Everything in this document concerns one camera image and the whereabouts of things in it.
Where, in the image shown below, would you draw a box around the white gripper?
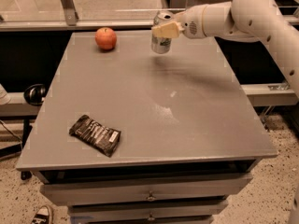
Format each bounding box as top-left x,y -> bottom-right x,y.
151,5 -> 206,39

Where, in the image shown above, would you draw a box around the white green 7up can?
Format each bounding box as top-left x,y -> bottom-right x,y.
151,11 -> 173,54

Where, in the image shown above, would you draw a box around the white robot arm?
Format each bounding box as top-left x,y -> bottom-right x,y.
152,0 -> 299,224

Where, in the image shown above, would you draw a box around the red orange apple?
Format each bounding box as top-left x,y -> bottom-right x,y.
95,27 -> 117,50

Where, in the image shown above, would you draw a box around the black snack packet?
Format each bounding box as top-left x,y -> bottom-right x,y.
69,115 -> 121,157

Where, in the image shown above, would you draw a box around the black round headphones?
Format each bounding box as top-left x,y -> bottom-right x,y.
23,84 -> 47,106

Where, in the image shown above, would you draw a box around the grey top drawer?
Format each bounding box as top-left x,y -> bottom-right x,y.
40,173 -> 252,206

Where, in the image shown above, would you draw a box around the grey drawer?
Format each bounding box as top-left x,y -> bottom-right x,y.
40,173 -> 252,206
69,199 -> 228,221
71,216 -> 213,224

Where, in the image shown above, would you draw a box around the grey bottom drawer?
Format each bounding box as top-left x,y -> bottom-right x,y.
71,216 -> 213,224

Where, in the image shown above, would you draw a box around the black white sneaker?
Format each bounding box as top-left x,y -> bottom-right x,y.
31,205 -> 53,224

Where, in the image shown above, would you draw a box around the metal railing post left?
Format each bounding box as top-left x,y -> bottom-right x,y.
60,0 -> 78,26

